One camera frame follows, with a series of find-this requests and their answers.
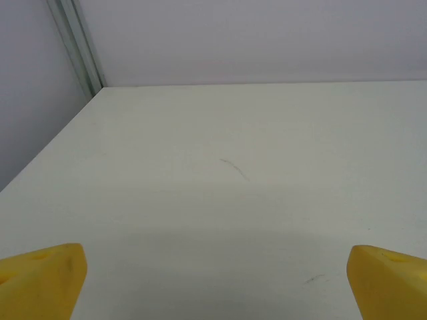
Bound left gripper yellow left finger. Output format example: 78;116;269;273
0;243;88;320

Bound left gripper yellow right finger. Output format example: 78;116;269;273
346;245;427;320

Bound aluminium frame post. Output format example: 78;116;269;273
45;0;107;101

